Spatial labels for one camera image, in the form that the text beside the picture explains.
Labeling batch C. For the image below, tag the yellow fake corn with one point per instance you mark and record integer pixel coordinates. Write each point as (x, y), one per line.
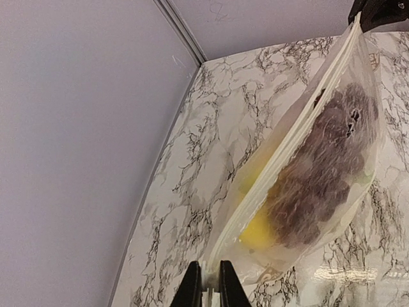
(258, 235)

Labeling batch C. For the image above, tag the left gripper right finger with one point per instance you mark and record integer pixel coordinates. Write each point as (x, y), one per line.
(230, 288)

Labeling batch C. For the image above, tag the clear zip top bag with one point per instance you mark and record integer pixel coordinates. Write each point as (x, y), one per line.
(348, 62)

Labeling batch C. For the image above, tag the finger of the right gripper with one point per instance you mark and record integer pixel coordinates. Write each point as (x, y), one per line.
(375, 13)

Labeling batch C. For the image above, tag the purple fake grapes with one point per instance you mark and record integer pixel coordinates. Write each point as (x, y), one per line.
(314, 184)

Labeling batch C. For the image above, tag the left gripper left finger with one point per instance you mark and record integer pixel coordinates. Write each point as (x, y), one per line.
(189, 292)

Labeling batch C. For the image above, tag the left aluminium frame post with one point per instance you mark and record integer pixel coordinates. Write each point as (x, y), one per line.
(175, 19)

